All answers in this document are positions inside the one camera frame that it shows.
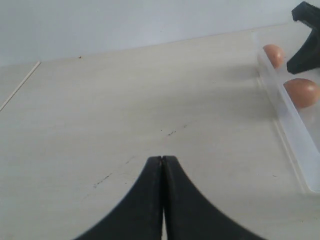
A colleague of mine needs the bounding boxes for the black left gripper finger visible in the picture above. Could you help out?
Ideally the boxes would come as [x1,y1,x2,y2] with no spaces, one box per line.
[162,156,262,240]
[286,29,320,74]
[291,1,320,28]
[77,156,163,240]

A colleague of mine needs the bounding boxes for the brown egg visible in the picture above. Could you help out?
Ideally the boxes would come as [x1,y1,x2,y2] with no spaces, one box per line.
[263,44,285,69]
[283,78,320,109]

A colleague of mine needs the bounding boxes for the clear plastic box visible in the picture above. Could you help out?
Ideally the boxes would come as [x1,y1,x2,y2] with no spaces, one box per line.
[253,31,320,193]

